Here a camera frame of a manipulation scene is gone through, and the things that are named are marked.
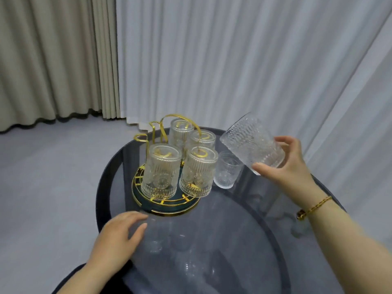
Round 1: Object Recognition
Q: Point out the person's left hand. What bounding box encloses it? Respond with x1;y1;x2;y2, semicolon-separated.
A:
87;211;149;274

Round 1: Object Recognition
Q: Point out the clear embossed drinking glass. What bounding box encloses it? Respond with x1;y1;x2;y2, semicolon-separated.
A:
179;146;219;198
169;118;195;158
141;143;182;200
219;112;286;176
213;151;244;189
187;129;217;152

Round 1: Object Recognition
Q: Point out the gold wire green cup rack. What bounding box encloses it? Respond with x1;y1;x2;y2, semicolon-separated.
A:
132;114;203;216

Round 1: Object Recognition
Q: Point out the person's right hand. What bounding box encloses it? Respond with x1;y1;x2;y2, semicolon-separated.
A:
252;136;321;206

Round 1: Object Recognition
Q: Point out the gold chain bracelet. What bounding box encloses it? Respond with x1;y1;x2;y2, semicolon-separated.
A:
296;196;333;221

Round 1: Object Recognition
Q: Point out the beige pleated curtain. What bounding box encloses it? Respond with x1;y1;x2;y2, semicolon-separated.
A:
0;0;121;132

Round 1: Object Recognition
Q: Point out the round smoked glass table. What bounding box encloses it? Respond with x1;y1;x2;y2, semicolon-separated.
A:
96;128;348;294

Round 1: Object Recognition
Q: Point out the person's right forearm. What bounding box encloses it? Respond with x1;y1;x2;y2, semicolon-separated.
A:
292;185;392;294

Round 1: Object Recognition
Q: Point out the white sheer curtain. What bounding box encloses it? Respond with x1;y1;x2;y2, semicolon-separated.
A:
116;0;392;242

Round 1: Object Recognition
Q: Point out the person's left forearm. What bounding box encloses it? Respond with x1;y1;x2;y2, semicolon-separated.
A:
57;262;124;294

